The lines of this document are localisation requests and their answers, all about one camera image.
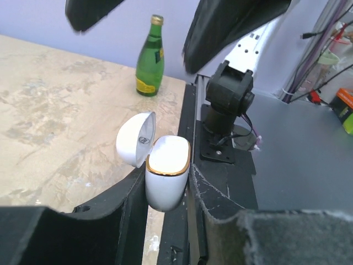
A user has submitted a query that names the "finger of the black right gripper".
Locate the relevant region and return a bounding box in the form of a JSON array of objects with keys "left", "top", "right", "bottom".
[
  {"left": 183, "top": 0, "right": 291, "bottom": 74},
  {"left": 65, "top": 0, "right": 124, "bottom": 33}
]

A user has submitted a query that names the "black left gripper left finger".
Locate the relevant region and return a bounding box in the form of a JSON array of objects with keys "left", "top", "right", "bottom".
[{"left": 1, "top": 168, "right": 148, "bottom": 264}]

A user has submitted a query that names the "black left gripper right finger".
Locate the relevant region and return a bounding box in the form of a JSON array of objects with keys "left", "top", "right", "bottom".
[{"left": 190, "top": 165, "right": 352, "bottom": 264}]

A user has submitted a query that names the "white earbud charging case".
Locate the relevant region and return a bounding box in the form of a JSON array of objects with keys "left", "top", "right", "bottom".
[{"left": 116, "top": 112, "right": 191, "bottom": 213}]

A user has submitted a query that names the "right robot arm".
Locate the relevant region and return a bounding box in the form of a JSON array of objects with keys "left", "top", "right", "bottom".
[{"left": 65, "top": 1, "right": 291, "bottom": 147}]

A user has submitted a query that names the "green glass bottle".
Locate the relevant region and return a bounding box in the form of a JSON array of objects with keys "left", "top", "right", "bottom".
[{"left": 135, "top": 14, "right": 164, "bottom": 97}]

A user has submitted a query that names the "orange green cardboard box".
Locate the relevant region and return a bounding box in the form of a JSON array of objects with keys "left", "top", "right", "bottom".
[{"left": 329, "top": 88, "right": 353, "bottom": 135}]

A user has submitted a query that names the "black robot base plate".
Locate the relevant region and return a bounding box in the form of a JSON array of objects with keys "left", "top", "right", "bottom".
[{"left": 157, "top": 76, "right": 258, "bottom": 264}]

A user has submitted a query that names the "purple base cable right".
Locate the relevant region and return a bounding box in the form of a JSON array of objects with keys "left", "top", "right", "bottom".
[{"left": 239, "top": 113, "right": 264, "bottom": 152}]

